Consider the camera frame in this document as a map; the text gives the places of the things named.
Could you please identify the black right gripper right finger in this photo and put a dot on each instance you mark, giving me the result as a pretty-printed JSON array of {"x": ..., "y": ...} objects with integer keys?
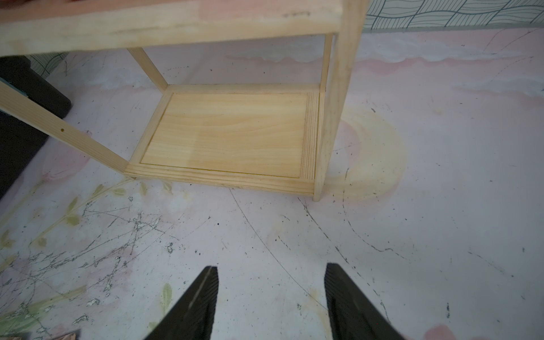
[{"x": 351, "y": 314}]

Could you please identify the light wooden shelf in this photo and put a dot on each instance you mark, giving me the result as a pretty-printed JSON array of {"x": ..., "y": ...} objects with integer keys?
[{"x": 272, "y": 137}]

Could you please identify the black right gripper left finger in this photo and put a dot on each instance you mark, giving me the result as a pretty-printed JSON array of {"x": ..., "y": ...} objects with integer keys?
[{"x": 192, "y": 316}]

